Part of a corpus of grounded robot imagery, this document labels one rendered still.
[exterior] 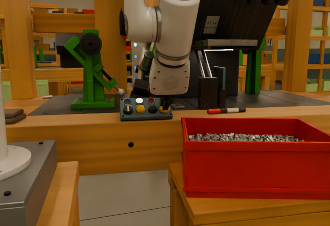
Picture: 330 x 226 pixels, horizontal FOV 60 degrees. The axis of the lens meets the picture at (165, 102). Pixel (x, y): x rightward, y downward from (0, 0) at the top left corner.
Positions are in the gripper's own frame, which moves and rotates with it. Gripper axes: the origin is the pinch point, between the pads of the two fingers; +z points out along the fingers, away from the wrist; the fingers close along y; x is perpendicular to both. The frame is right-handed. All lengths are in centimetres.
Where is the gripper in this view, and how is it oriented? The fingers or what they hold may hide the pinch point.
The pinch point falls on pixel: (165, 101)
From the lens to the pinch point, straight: 81.2
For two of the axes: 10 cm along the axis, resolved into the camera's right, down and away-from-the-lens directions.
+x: -1.4, -7.0, 7.0
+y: 9.9, -0.3, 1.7
